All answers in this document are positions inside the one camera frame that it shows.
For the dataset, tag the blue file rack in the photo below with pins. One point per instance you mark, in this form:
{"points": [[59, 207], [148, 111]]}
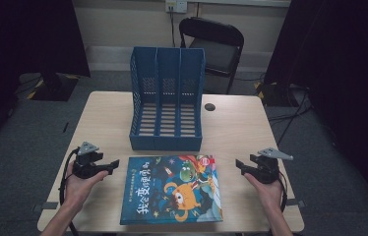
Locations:
{"points": [[167, 142]]}

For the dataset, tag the person's right hand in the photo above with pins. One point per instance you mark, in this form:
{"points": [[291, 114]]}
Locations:
{"points": [[270, 193]]}

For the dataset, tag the grey tape strip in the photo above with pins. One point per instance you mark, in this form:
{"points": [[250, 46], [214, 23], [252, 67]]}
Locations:
{"points": [[293, 202], [46, 206]]}

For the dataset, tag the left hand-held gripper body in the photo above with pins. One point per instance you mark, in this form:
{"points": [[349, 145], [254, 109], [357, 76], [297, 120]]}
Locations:
{"points": [[87, 167]]}

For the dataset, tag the black curtain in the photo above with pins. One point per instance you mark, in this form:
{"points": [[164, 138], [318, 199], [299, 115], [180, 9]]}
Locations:
{"points": [[352, 65], [8, 49]]}

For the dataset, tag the black folding chair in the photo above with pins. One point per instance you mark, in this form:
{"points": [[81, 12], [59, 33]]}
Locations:
{"points": [[216, 54]]}

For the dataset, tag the blue picture book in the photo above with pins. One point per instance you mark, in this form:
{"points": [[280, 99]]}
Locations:
{"points": [[159, 193]]}

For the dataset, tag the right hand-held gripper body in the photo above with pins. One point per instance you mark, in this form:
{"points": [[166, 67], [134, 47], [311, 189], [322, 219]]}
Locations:
{"points": [[267, 170]]}

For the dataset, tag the small black floor object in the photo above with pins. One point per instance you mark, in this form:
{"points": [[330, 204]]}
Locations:
{"points": [[65, 127]]}

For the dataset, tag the black table grommet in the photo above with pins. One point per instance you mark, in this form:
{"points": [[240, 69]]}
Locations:
{"points": [[210, 107]]}

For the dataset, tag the person's left hand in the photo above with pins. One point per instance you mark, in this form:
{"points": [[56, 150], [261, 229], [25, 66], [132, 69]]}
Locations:
{"points": [[78, 190]]}

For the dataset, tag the white wall socket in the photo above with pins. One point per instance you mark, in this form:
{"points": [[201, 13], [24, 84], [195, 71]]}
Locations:
{"points": [[176, 5]]}

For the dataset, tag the black stand base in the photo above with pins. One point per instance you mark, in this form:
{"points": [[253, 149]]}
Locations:
{"points": [[55, 88], [275, 95]]}

